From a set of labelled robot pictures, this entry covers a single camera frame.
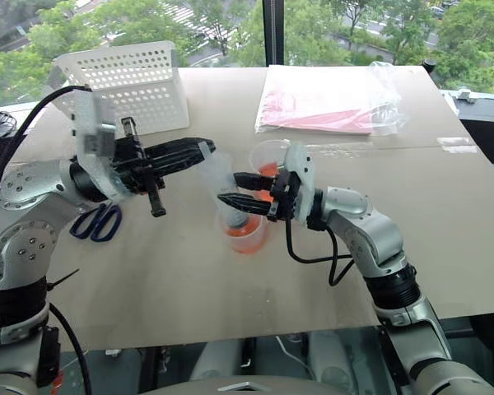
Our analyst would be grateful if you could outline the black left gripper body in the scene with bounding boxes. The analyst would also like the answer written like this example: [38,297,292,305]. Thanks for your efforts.
[111,116,168,218]

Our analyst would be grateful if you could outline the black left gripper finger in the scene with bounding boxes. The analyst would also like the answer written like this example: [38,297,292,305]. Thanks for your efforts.
[147,154,209,179]
[142,137,217,162]

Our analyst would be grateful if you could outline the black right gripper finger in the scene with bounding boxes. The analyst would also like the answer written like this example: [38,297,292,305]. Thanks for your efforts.
[233,172,277,191]
[216,192,275,216]

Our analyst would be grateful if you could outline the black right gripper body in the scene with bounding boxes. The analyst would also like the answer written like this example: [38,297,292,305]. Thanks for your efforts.
[266,165,302,224]

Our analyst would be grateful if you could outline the clear cup with red liquid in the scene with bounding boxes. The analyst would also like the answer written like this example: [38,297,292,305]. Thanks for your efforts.
[248,139,292,202]
[214,204,271,255]

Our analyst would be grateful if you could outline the white perforated plastic basket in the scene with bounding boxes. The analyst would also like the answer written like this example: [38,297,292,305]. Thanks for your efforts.
[49,39,191,137]

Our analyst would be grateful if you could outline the clear bag with red paper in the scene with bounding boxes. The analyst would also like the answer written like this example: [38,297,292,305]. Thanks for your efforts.
[254,60,409,137]

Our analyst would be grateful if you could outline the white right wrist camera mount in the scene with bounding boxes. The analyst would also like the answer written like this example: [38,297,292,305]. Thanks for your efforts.
[285,142,316,226]

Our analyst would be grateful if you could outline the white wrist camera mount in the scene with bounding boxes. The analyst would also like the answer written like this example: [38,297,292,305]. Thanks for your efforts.
[285,142,316,226]
[71,91,129,203]

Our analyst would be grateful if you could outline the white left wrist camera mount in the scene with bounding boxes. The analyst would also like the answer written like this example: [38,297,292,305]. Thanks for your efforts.
[71,91,129,203]

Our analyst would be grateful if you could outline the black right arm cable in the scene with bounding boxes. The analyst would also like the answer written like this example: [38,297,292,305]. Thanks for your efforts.
[284,218,356,288]

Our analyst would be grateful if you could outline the blue handled scissors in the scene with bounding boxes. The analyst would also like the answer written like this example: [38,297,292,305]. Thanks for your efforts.
[68,202,123,243]

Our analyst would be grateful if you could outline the black cable tie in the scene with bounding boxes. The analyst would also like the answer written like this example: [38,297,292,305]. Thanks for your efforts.
[44,268,81,291]

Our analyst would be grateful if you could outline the black window frame post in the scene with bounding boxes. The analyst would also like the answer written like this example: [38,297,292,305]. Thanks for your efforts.
[262,0,286,67]

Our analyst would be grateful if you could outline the white thin cable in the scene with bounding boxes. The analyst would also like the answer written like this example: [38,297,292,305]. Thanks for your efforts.
[274,335,316,379]

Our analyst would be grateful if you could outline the black cable on left arm base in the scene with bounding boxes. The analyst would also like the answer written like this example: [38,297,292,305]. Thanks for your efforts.
[35,302,94,395]

